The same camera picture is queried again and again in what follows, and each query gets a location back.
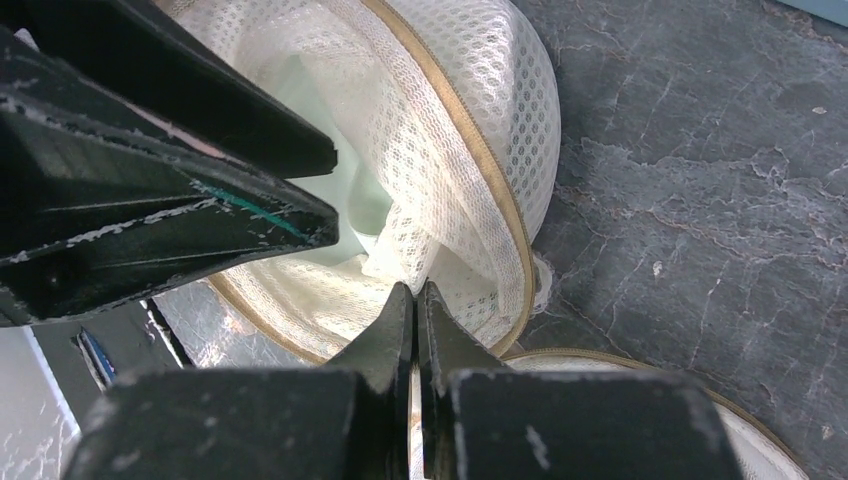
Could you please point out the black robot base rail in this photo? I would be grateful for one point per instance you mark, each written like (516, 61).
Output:
(85, 356)

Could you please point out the pale green bra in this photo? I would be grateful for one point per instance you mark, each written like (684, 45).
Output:
(351, 189)

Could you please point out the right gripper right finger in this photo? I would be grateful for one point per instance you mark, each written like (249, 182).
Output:
(484, 420)

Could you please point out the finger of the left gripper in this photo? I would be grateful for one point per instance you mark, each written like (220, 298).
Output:
(101, 207)
(134, 49)

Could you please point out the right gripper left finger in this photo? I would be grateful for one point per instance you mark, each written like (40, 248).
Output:
(346, 419)

